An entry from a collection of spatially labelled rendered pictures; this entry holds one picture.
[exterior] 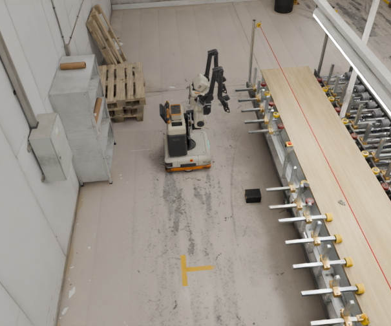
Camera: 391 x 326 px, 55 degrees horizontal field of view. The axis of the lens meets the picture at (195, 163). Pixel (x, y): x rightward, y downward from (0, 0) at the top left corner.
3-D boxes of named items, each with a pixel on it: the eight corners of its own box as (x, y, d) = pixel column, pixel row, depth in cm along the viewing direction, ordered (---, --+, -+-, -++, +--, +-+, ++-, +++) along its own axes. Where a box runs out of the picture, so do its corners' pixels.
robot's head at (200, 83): (192, 88, 474) (201, 80, 467) (191, 79, 489) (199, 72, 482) (201, 94, 481) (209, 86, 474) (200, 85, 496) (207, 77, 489)
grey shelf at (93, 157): (81, 186, 535) (48, 94, 427) (88, 145, 599) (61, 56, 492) (112, 184, 537) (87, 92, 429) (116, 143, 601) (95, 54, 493)
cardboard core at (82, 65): (59, 65, 459) (84, 63, 460) (60, 61, 465) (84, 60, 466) (61, 70, 465) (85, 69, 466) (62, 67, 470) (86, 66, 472)
